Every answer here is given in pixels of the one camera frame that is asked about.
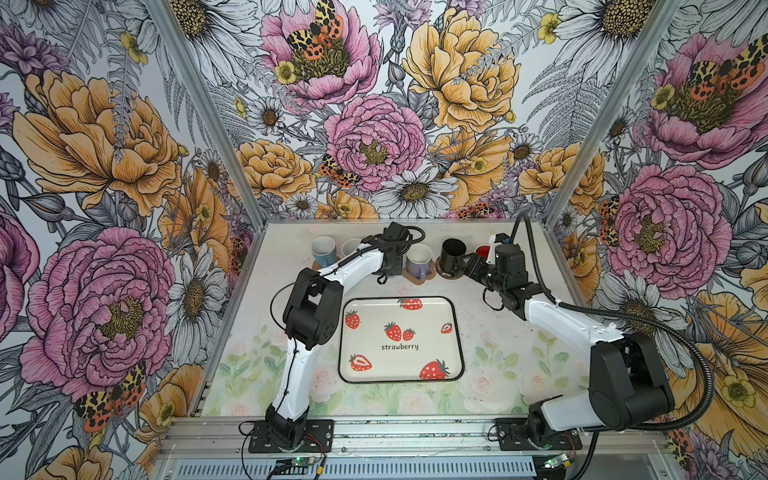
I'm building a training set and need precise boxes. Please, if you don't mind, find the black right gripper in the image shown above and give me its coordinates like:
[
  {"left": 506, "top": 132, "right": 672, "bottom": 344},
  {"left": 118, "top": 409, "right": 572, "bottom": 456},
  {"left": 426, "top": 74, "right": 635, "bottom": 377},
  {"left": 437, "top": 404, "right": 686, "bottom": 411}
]
[{"left": 458, "top": 251, "right": 508, "bottom": 294}]

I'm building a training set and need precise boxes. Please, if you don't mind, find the white mug purple handle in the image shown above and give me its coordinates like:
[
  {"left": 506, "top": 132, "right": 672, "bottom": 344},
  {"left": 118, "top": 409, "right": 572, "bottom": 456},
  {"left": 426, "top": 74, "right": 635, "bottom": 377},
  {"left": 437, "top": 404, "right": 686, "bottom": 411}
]
[{"left": 406, "top": 243, "right": 434, "bottom": 279}]

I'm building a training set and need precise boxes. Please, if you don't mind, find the white mug red inside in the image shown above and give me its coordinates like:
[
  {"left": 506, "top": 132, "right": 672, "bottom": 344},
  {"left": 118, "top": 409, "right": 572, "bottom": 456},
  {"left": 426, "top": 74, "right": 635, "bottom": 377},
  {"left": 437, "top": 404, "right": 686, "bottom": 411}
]
[{"left": 476, "top": 245, "right": 490, "bottom": 260}]

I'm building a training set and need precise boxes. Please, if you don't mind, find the cork paw print coaster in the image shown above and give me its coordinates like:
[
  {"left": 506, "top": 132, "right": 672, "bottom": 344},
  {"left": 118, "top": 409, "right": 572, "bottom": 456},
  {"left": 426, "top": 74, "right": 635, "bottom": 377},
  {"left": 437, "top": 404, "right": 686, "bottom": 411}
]
[{"left": 402, "top": 269, "right": 437, "bottom": 286}]

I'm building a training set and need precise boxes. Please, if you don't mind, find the black mug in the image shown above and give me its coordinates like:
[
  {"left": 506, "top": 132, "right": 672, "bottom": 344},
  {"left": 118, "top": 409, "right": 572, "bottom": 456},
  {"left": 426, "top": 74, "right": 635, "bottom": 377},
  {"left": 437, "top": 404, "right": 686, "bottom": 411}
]
[{"left": 437, "top": 238, "right": 467, "bottom": 272}]

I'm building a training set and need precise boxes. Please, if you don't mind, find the blue mug white inside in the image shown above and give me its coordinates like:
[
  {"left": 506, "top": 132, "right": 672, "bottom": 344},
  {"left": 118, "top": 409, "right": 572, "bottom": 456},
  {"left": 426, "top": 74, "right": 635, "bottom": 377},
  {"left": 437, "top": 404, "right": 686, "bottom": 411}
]
[{"left": 311, "top": 236, "right": 337, "bottom": 269}]

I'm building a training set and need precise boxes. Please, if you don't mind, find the scratched brown round coaster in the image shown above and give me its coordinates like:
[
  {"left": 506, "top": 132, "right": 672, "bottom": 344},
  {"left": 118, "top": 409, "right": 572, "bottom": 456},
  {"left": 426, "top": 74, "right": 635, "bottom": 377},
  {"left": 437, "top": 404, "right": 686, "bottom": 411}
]
[{"left": 435, "top": 262, "right": 464, "bottom": 280}]

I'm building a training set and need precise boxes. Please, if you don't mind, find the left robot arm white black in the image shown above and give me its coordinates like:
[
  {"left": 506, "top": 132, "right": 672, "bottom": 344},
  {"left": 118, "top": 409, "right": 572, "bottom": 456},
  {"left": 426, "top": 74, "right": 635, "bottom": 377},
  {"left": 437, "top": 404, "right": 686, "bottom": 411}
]
[{"left": 265, "top": 222, "right": 426, "bottom": 450}]

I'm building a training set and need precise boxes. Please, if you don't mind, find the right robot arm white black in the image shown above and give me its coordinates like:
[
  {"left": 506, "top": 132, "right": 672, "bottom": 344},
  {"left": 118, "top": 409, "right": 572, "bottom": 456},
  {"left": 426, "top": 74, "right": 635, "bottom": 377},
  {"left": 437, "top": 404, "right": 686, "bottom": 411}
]
[{"left": 464, "top": 243, "right": 674, "bottom": 447}]

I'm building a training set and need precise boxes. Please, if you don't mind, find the white strawberry tray black rim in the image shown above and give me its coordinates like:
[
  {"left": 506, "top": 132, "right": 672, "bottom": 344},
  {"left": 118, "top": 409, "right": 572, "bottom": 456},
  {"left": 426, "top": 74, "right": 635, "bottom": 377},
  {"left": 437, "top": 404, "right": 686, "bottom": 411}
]
[{"left": 338, "top": 296, "right": 465, "bottom": 384}]

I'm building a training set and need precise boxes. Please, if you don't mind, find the green circuit board right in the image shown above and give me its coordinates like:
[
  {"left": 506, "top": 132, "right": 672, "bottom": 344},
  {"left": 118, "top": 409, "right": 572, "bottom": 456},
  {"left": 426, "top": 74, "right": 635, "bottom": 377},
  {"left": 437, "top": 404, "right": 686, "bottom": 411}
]
[{"left": 543, "top": 453, "right": 571, "bottom": 469}]

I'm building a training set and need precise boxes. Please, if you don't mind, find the green circuit board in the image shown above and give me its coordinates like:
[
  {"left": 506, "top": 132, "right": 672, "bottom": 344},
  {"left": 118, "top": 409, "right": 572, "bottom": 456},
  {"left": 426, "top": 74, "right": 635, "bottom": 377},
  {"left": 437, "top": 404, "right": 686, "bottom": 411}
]
[
  {"left": 543, "top": 453, "right": 571, "bottom": 469},
  {"left": 276, "top": 457, "right": 320, "bottom": 469}
]

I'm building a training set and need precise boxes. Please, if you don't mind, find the green circuit board left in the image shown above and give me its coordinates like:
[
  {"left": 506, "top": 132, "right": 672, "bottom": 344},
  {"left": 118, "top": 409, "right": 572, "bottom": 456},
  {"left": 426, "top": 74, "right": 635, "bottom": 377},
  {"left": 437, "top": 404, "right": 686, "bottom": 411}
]
[{"left": 276, "top": 457, "right": 320, "bottom": 469}]

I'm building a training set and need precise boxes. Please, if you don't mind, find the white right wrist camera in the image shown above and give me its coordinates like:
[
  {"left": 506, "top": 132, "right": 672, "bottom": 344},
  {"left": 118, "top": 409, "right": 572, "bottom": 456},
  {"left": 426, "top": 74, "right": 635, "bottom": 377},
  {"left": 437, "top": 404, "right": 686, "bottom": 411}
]
[{"left": 487, "top": 232, "right": 510, "bottom": 265}]

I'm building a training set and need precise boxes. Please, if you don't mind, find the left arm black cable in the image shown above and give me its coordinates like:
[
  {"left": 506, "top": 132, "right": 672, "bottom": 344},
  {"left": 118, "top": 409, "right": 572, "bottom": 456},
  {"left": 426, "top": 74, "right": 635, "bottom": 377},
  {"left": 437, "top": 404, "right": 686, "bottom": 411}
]
[{"left": 268, "top": 224, "right": 427, "bottom": 415}]

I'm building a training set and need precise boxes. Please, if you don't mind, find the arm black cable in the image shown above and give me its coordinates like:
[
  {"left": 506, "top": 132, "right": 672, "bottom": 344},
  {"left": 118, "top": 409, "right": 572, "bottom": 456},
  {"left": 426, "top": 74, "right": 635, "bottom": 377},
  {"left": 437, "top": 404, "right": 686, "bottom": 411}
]
[
  {"left": 509, "top": 212, "right": 716, "bottom": 480},
  {"left": 268, "top": 224, "right": 427, "bottom": 415}
]

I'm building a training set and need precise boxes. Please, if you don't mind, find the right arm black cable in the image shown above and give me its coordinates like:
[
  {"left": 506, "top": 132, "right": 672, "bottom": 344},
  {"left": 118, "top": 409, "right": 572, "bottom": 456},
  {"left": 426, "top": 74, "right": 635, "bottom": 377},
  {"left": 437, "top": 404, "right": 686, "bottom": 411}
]
[{"left": 509, "top": 212, "right": 716, "bottom": 480}]

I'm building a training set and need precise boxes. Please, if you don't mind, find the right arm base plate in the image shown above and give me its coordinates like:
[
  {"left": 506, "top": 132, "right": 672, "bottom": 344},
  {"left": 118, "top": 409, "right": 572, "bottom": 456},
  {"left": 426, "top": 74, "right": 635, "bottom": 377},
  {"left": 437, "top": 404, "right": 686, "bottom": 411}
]
[{"left": 494, "top": 417, "right": 583, "bottom": 452}]

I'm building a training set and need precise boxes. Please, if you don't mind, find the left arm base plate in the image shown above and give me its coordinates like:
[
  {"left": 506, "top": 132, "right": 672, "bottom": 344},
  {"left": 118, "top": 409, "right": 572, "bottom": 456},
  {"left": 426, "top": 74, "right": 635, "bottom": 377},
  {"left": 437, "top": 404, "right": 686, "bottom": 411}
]
[{"left": 246, "top": 420, "right": 335, "bottom": 454}]

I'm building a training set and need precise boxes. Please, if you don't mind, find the aluminium frame rail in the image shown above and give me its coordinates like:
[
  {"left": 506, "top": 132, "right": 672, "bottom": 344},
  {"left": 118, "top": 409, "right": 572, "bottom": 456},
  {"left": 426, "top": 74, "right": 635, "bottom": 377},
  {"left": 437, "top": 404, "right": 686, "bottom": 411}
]
[{"left": 152, "top": 412, "right": 670, "bottom": 460}]

